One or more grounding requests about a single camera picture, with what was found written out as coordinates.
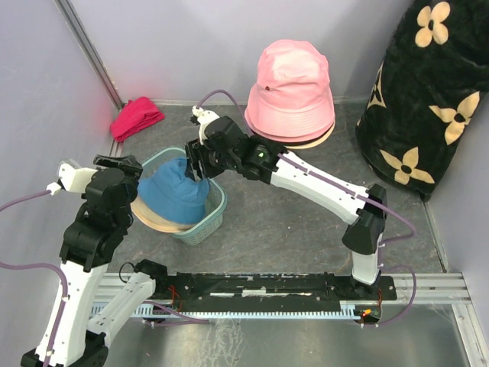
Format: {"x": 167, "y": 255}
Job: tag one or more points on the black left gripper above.
{"x": 134, "y": 167}

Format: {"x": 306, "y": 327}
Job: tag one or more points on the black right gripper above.
{"x": 195, "y": 152}

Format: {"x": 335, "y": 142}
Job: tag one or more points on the light blue plastic basket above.
{"x": 216, "y": 200}

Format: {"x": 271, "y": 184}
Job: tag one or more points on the blue bucket hat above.
{"x": 173, "y": 196}

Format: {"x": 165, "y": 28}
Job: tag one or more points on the pink bucket hat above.
{"x": 305, "y": 122}
{"x": 292, "y": 78}

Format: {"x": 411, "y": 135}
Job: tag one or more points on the cream bucket hat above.
{"x": 312, "y": 143}

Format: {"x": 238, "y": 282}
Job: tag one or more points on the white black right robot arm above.
{"x": 222, "y": 146}

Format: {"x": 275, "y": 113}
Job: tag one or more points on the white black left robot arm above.
{"x": 74, "y": 337}

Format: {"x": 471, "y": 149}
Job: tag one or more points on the beige bottom hat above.
{"x": 154, "y": 221}

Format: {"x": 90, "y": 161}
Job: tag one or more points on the magenta hat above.
{"x": 136, "y": 116}

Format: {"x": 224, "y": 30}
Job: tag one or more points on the aluminium corner profile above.
{"x": 72, "y": 19}

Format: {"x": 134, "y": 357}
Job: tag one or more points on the black floral blanket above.
{"x": 433, "y": 76}

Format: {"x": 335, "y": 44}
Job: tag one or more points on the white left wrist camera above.
{"x": 72, "y": 178}

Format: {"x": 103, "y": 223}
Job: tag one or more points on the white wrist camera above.
{"x": 72, "y": 178}
{"x": 203, "y": 118}

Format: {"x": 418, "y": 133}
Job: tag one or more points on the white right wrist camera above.
{"x": 203, "y": 118}

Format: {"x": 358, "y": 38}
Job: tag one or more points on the light blue cable duct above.
{"x": 346, "y": 312}

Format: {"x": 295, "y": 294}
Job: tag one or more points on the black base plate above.
{"x": 269, "y": 292}

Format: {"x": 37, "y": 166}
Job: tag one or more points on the aluminium rail frame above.
{"x": 411, "y": 288}

